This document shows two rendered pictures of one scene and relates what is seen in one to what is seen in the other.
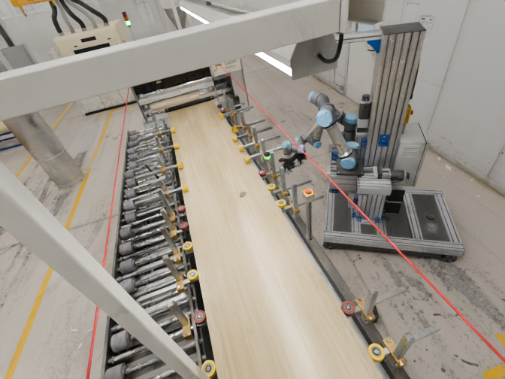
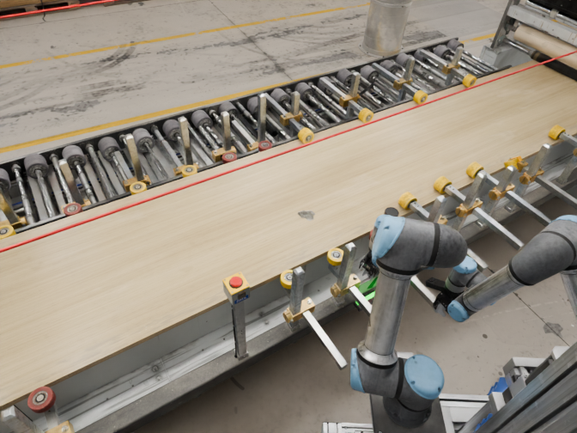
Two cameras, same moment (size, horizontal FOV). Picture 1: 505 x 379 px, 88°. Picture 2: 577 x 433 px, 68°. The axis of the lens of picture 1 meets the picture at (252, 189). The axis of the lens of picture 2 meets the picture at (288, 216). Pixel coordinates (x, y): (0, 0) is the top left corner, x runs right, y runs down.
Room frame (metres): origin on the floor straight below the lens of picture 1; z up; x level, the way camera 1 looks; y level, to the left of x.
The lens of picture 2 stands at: (1.18, -1.21, 2.42)
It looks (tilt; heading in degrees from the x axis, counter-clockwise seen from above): 46 degrees down; 66
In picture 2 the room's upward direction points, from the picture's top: 4 degrees clockwise
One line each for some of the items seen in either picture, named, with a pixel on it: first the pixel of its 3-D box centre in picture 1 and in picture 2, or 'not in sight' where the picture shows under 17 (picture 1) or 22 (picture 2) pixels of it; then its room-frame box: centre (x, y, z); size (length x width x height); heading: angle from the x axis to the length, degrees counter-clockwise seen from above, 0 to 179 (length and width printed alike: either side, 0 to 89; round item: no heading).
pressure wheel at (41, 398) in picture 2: (347, 310); (45, 403); (0.65, -0.41, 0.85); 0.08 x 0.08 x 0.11
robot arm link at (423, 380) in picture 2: (351, 150); (417, 381); (1.77, -0.89, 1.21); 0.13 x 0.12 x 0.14; 149
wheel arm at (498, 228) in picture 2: (260, 141); (479, 213); (2.65, -0.20, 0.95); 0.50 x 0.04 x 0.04; 101
